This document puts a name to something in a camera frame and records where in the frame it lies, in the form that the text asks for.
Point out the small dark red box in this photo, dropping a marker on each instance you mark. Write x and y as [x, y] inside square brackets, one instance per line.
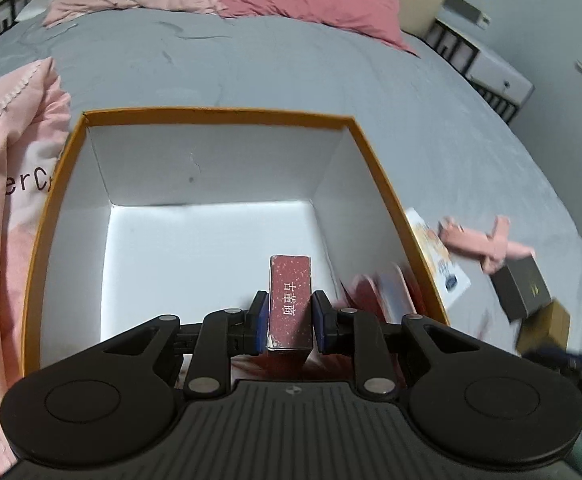
[290, 300]

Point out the small brown box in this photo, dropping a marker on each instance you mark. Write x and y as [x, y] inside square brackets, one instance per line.
[546, 330]

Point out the colourful printed flat box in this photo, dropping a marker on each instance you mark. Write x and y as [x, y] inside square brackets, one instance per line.
[441, 260]

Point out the small black box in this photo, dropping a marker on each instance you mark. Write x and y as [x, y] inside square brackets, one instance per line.
[521, 287]

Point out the white bedside cabinet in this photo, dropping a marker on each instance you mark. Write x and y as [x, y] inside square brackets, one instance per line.
[491, 65]

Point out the pink blanket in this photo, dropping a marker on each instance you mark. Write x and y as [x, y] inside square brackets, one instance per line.
[6, 200]

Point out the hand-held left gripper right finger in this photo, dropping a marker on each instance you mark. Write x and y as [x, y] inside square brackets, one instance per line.
[321, 325]

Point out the red flat packet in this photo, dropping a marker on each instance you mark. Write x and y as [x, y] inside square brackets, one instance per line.
[386, 292]

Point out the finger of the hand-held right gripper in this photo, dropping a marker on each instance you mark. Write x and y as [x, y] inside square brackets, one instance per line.
[571, 357]

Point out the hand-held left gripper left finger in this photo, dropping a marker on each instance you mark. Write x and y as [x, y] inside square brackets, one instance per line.
[260, 325]

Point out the orange cardboard box white inside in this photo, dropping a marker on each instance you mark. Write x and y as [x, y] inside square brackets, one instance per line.
[196, 260]

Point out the grey bed sheet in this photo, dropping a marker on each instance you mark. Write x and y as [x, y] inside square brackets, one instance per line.
[281, 70]

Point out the pink plush toy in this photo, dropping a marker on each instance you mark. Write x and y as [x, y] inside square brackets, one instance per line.
[486, 245]

